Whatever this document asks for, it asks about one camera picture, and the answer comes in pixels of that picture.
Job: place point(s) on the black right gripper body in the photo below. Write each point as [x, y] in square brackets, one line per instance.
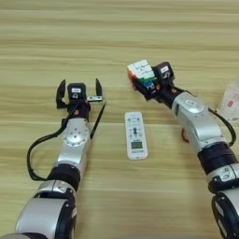
[165, 93]

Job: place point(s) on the colourful puzzle cube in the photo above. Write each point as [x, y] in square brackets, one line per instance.
[141, 70]

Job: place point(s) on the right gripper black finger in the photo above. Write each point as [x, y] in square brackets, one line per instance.
[143, 90]

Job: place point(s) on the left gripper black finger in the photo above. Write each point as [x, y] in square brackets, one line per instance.
[61, 93]
[98, 88]

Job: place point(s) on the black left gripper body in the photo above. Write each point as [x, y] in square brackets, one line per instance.
[81, 110]

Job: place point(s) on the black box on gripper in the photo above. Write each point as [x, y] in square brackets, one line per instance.
[77, 91]
[164, 71]

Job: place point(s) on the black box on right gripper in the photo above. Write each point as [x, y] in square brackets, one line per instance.
[164, 71]

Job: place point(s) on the white remote control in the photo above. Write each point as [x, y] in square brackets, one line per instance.
[136, 137]

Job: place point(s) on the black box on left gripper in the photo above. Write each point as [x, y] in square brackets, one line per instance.
[77, 91]

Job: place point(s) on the clear bottle with red cap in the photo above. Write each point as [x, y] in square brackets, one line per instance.
[230, 104]

